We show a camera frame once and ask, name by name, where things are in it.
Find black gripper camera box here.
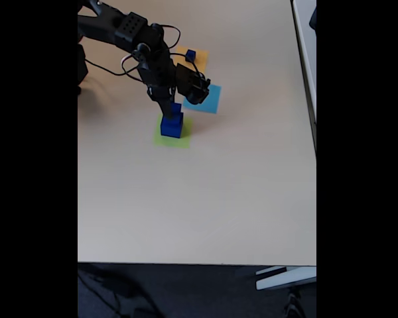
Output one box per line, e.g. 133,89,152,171
174,62,212,105

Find medium blue cube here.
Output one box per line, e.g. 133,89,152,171
167,103,183,124

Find thin arm servo wire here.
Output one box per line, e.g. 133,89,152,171
120,54,143,82

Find blue paper square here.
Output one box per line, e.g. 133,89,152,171
182,84,222,115

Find black floor cables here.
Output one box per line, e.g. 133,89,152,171
78,264,160,318

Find orange paper square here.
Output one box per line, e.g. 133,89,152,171
172,45,209,76

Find white table foot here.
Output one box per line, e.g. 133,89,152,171
255,266,317,292

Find green paper square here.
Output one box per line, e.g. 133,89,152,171
153,114,194,149

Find large blue cube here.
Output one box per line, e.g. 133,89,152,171
160,112,184,138

